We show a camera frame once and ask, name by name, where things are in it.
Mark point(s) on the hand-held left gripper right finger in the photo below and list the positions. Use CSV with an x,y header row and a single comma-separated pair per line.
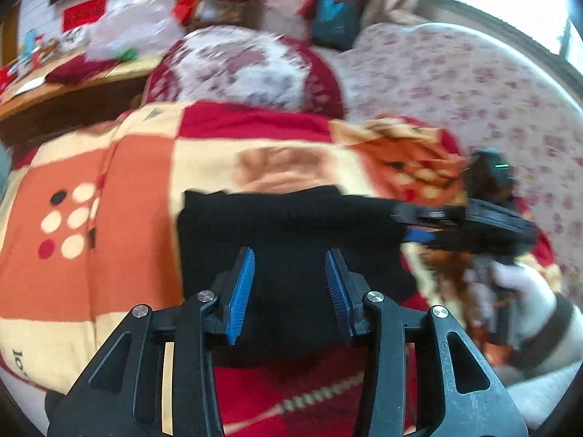
x,y
339,298

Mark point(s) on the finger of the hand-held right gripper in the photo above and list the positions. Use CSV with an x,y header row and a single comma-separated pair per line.
x,y
428,215
421,236

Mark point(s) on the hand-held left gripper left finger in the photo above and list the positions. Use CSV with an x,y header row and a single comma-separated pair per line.
x,y
239,300

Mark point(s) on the black pants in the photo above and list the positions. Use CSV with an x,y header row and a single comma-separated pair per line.
x,y
291,236

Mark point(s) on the person's right forearm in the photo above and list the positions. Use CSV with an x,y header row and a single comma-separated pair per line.
x,y
555,355

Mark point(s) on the person's right hand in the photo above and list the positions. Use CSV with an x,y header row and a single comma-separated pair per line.
x,y
528,296

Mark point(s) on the pink floral bedsheet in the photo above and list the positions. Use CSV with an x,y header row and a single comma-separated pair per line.
x,y
478,100

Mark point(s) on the red and cream printed blanket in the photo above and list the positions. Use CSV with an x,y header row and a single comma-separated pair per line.
x,y
136,182

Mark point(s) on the teal bag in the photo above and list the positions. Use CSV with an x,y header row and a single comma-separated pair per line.
x,y
335,20

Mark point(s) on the white and red floral pillow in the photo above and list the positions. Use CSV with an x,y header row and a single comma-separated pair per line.
x,y
241,68

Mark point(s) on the wooden desk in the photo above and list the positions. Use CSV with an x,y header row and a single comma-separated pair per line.
x,y
68,98

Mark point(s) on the small green item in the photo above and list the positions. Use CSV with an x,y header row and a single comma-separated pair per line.
x,y
130,53

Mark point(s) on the teal fluffy cloth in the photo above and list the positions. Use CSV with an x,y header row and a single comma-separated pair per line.
x,y
3,168

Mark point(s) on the dark red cloth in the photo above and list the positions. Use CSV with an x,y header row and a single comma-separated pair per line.
x,y
77,73

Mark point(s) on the clear plastic bag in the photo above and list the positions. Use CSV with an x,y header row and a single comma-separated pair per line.
x,y
136,32

